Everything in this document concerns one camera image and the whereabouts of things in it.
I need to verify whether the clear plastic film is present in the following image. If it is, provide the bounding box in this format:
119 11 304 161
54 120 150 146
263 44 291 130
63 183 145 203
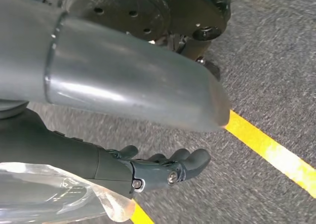
0 162 136 224

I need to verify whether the yellow floor tape square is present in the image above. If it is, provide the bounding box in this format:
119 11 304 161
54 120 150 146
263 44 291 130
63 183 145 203
129 110 316 224

